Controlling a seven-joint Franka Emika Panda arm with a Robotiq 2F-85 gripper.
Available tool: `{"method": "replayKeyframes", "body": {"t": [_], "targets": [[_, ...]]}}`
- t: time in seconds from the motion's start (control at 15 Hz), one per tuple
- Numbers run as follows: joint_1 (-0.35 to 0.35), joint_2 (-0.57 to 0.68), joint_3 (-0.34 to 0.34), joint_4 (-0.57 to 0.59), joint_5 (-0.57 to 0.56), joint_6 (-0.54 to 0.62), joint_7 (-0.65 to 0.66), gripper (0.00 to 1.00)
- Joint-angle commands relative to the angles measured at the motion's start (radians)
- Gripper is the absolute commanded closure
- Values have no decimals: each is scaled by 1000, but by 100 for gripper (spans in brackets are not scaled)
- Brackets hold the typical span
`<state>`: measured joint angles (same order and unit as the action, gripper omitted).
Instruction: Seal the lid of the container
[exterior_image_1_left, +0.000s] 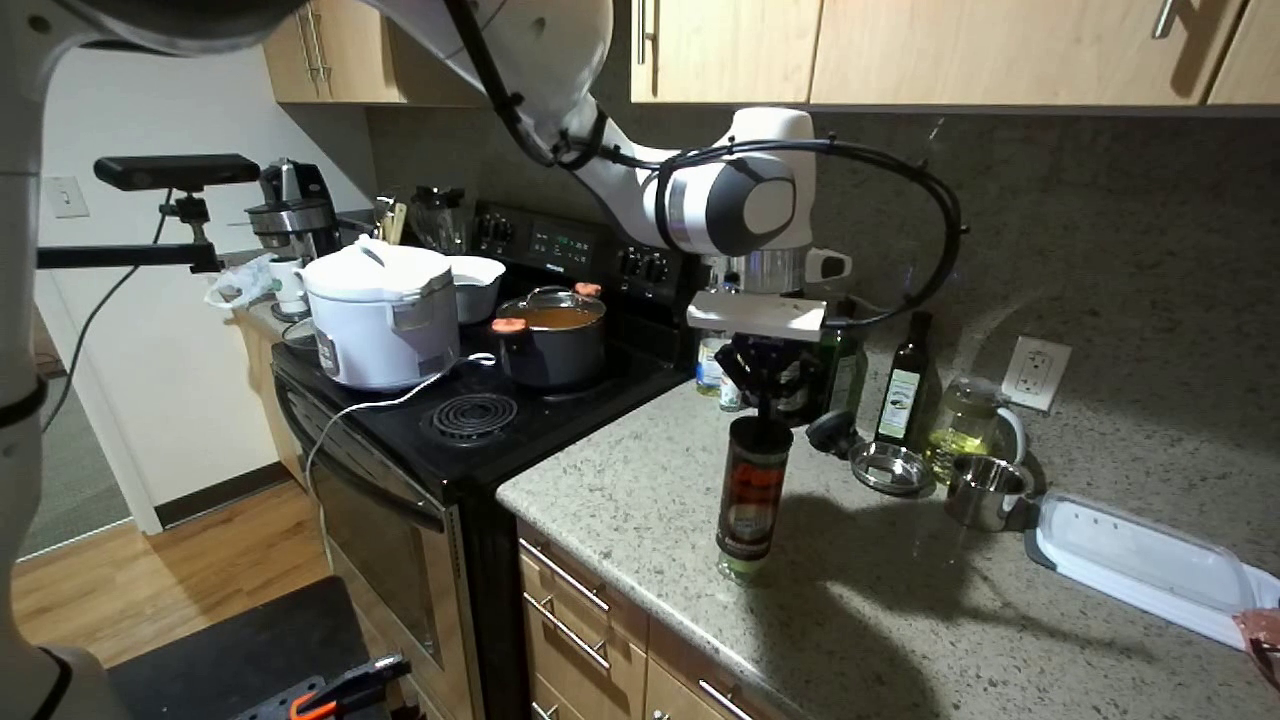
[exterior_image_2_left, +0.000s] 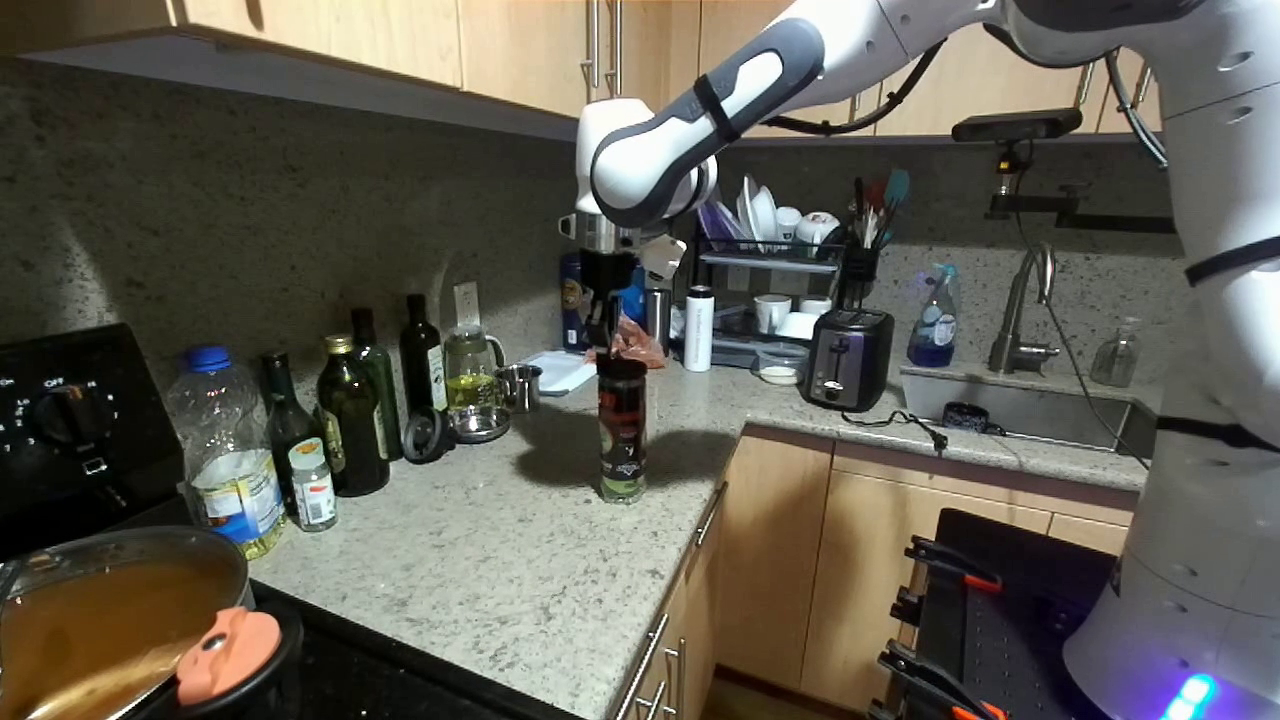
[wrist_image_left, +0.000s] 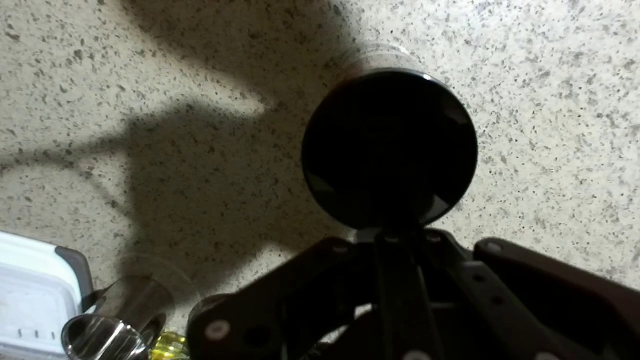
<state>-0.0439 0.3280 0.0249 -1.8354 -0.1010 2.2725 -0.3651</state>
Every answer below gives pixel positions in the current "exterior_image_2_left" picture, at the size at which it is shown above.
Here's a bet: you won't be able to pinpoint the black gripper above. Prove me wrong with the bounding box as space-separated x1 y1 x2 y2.
582 250 655 360

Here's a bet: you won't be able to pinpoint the tall cylindrical container black label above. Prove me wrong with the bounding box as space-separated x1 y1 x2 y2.
592 349 652 508

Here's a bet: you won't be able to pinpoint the blue printed box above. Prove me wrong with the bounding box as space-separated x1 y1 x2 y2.
555 254 655 355

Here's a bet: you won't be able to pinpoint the white plastic tray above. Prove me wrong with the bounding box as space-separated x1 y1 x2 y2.
514 349 599 399

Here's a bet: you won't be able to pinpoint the tall white bottle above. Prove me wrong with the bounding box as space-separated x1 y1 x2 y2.
678 280 718 376

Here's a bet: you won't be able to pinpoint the metal cup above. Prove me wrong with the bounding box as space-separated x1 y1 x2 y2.
503 360 545 417

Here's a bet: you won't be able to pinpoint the metal dish rack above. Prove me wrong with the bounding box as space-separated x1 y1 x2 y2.
693 197 856 386

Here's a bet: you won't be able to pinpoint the dark bottle white label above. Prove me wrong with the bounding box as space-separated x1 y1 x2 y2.
395 288 453 431

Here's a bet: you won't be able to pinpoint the small black round object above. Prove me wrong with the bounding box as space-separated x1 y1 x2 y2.
399 414 460 467

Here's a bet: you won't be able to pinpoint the black toaster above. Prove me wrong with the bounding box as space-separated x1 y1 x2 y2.
797 303 894 417

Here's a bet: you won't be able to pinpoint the slim dark green bottle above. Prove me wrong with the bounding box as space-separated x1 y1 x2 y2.
349 303 407 465

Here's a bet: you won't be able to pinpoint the black utensil holder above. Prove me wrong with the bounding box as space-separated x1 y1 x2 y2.
831 164 916 317

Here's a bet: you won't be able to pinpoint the wooden cabinet above sink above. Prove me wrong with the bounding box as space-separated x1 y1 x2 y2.
612 0 1164 148

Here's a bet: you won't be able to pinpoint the wide dark olive oil bottle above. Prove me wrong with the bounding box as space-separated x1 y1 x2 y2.
310 331 393 500

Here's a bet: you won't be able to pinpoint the wooden cabinet below sink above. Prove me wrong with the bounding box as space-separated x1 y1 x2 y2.
711 426 1150 715

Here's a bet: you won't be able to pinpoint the wooden lower drawer cabinet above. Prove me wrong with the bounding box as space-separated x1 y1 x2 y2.
612 494 733 720

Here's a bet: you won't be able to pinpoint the blue spray bottle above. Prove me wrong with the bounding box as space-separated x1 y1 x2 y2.
903 261 963 372

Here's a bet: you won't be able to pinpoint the small spice jar white label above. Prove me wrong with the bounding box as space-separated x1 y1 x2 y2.
284 431 338 537

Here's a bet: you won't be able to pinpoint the slim dark glass bottle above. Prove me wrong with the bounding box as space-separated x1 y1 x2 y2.
256 349 322 522

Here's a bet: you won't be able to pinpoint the metal sink faucet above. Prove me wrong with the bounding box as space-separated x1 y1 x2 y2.
989 241 1064 380

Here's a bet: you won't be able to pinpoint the black orange clamp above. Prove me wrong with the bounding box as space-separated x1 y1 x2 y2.
876 643 1013 720
901 534 1006 610

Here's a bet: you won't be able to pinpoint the clear plastic water bottle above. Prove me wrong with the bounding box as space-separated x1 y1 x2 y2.
160 343 293 564

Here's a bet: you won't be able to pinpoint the steel kitchen sink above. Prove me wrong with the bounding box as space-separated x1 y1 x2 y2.
894 372 1154 465

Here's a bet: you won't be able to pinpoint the wooden upper cabinet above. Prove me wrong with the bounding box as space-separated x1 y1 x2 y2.
0 0 624 144

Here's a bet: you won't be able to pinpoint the clear soap dispenser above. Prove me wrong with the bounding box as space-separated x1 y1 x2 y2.
1087 313 1142 394

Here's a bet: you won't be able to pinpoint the black robot cart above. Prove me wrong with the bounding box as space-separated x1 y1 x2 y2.
913 508 1131 720

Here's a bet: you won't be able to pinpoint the black kitchen stove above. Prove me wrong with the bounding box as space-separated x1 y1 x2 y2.
0 322 577 720

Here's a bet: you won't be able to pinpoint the white wall outlet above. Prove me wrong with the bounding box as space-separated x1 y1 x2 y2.
449 280 483 331

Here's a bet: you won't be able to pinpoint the black toaster cord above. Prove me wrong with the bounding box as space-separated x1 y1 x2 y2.
837 395 952 455

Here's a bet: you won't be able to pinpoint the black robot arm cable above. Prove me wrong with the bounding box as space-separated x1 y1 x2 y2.
756 37 1172 174

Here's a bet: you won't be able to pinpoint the black stereo camera bar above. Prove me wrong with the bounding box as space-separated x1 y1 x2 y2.
946 105 1087 144

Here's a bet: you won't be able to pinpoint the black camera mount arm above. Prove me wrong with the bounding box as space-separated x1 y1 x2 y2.
983 136 1175 241

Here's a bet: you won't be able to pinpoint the dark pot orange handles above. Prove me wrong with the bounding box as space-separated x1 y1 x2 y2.
0 522 307 720

